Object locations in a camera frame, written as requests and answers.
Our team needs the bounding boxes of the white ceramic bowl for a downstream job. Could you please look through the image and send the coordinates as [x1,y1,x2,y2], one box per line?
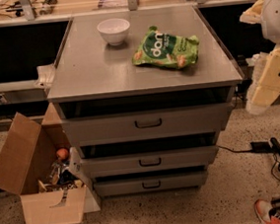
[98,18,130,46]

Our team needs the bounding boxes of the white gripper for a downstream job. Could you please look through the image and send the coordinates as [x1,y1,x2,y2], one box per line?
[239,0,280,115]

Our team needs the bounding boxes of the green snack bag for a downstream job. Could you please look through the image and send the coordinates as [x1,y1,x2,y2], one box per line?
[132,26,200,70]

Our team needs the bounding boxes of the orange fruit in box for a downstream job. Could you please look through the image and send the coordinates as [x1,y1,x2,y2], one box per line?
[56,148,69,160]

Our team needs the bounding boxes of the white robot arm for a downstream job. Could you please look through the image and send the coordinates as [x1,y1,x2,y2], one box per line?
[240,0,280,114]

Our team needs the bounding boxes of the grey bottom drawer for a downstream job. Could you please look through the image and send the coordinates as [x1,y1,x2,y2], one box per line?
[94,171,208,197]

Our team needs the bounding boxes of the grey top drawer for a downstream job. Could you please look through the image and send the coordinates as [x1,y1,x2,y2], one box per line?
[62,103,232,147]

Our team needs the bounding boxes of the orange white sneaker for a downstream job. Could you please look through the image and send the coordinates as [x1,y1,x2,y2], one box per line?
[254,199,280,224]

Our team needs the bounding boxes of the grey drawer cabinet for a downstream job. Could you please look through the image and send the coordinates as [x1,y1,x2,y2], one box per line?
[48,6,243,189]

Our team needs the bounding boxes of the black power adapter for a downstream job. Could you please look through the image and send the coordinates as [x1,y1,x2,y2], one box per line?
[250,141,272,154]

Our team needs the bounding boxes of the grey drawer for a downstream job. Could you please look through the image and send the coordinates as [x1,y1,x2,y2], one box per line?
[62,103,232,147]
[81,145,218,178]
[94,171,208,197]

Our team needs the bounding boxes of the open cardboard box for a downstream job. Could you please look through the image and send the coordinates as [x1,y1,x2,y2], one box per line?
[0,113,102,224]

